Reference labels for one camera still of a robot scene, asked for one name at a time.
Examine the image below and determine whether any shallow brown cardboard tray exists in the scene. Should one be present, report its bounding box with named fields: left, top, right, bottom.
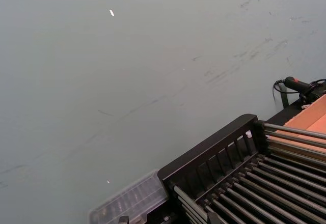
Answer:
left=276, top=94, right=326, bottom=143

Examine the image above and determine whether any black corded tool red switch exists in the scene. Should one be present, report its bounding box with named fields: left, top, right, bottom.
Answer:
left=273, top=76, right=326, bottom=105

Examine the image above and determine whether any plain pale wall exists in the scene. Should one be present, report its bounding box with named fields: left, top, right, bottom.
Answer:
left=0, top=0, right=326, bottom=224

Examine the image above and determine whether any clear plastic case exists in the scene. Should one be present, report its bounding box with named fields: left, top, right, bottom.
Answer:
left=89, top=169, right=169, bottom=224

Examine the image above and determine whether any black rack with steel bars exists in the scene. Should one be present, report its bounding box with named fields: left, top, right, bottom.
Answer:
left=157, top=114, right=326, bottom=224

